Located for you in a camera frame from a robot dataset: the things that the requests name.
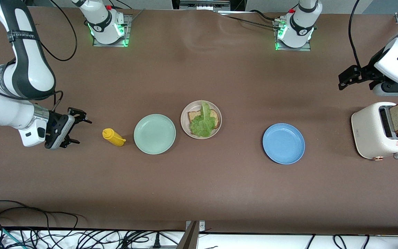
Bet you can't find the yellow mustard squeeze bottle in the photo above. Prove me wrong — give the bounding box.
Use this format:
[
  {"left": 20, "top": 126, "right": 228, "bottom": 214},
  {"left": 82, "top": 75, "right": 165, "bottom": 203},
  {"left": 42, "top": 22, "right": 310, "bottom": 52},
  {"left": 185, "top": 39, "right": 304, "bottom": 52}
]
[{"left": 102, "top": 128, "right": 126, "bottom": 147}]

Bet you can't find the beige plate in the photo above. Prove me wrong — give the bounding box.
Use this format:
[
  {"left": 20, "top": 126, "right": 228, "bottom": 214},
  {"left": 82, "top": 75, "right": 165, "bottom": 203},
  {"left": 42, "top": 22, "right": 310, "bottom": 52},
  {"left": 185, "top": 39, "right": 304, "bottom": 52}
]
[{"left": 180, "top": 100, "right": 222, "bottom": 140}]

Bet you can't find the green lettuce leaf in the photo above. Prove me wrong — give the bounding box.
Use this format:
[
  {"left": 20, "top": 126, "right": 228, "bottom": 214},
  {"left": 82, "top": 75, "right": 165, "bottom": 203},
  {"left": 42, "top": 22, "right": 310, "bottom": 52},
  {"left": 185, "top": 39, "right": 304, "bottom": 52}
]
[{"left": 189, "top": 100, "right": 217, "bottom": 137}]

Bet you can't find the mint green plate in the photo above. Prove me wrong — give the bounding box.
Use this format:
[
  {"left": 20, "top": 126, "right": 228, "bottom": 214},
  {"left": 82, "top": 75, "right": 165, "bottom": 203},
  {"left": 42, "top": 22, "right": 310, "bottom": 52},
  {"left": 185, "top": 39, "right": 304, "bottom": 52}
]
[{"left": 134, "top": 114, "right": 177, "bottom": 155}]

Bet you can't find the blue plate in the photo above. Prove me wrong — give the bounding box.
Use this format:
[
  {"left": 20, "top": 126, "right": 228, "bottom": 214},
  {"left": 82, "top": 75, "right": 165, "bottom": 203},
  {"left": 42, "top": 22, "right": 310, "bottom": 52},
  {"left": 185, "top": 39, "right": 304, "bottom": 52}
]
[{"left": 262, "top": 123, "right": 305, "bottom": 165}]

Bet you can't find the cream white toaster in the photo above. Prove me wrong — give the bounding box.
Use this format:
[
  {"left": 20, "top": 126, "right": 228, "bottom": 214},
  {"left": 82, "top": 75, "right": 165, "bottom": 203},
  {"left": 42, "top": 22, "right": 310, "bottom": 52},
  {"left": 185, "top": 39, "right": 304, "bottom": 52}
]
[{"left": 351, "top": 102, "right": 398, "bottom": 160}]

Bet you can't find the black and silver device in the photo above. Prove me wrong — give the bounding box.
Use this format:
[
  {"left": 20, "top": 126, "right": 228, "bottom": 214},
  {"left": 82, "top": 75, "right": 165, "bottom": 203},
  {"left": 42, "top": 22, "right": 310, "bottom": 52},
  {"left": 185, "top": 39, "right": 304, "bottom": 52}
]
[{"left": 171, "top": 0, "right": 246, "bottom": 13}]

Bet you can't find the long black looping cable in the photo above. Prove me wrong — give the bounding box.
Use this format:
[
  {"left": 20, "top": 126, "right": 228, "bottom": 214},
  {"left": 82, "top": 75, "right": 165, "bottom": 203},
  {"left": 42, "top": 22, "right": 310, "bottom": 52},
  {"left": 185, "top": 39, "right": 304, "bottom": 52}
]
[{"left": 0, "top": 200, "right": 84, "bottom": 249}]

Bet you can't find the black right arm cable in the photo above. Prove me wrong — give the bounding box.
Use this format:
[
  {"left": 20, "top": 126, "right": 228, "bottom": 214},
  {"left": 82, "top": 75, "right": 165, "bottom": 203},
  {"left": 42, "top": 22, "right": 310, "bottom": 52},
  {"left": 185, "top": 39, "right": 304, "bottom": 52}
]
[{"left": 49, "top": 0, "right": 78, "bottom": 62}]

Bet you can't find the black cable on table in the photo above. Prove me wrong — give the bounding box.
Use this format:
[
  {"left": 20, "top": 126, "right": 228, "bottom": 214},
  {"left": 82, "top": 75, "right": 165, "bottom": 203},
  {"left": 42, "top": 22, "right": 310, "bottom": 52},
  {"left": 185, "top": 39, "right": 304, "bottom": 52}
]
[{"left": 216, "top": 10, "right": 284, "bottom": 30}]

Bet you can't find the thin black cable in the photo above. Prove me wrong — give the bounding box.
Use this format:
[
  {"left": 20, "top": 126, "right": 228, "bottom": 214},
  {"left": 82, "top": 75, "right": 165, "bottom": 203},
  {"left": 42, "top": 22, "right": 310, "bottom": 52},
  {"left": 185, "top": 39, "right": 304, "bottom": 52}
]
[
  {"left": 333, "top": 234, "right": 369, "bottom": 249},
  {"left": 301, "top": 234, "right": 316, "bottom": 249}
]

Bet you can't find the grey metal bracket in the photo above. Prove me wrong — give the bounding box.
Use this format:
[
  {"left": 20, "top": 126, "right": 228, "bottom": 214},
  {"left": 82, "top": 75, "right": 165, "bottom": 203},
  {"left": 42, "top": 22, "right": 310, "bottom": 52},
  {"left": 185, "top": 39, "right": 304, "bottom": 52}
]
[{"left": 180, "top": 220, "right": 206, "bottom": 249}]

